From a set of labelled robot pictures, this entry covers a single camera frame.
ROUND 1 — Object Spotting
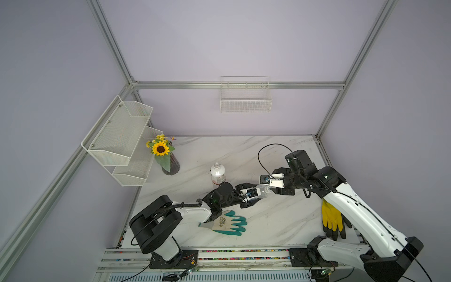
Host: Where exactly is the white mesh upper shelf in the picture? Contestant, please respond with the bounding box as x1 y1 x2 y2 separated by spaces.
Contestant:
81 96 153 166

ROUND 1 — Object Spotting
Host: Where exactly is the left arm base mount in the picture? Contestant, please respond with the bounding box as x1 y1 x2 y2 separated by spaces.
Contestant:
149 250 199 270

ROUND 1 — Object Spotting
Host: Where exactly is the dark glass flower vase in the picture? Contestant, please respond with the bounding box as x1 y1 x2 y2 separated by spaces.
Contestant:
162 151 180 176

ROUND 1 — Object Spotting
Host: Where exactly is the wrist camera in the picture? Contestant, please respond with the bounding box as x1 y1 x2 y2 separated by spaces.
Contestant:
246 188 261 199
260 173 285 188

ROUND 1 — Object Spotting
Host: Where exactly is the clear small water bottle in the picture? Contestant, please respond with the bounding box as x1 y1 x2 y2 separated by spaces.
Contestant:
256 185 274 199

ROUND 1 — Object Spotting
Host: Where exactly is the white label tea bottle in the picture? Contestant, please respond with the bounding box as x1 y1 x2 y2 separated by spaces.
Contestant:
210 163 226 185

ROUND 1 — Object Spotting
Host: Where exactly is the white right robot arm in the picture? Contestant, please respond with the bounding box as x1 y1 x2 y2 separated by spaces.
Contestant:
260 150 424 282

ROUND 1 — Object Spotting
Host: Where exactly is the white mesh shelf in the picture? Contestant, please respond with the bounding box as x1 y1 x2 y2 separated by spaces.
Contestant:
112 126 163 186
81 96 153 166

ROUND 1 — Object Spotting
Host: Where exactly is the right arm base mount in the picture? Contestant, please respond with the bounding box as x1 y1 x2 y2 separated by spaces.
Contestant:
288 247 338 267

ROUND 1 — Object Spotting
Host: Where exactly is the yellow black work glove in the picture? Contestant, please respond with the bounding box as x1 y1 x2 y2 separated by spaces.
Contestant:
321 199 352 241

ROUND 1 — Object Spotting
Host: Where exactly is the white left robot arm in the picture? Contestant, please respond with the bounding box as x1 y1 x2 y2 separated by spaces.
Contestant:
129 182 267 262

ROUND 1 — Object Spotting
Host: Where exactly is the white wire wall basket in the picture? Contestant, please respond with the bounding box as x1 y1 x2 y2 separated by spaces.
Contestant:
220 76 272 114

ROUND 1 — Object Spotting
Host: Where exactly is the artificial sunflower bouquet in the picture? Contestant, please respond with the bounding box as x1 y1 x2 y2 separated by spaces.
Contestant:
145 134 175 168

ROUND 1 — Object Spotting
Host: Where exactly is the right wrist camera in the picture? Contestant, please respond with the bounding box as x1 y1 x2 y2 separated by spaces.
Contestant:
260 173 285 188

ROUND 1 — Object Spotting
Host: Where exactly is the white mesh lower shelf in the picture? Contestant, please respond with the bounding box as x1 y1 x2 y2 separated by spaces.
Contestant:
112 126 163 186

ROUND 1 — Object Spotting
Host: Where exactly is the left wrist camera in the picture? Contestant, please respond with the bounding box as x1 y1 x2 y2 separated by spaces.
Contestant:
246 188 261 199

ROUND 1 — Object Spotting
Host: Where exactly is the green white work glove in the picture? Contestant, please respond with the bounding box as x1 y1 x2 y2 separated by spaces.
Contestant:
198 210 247 236

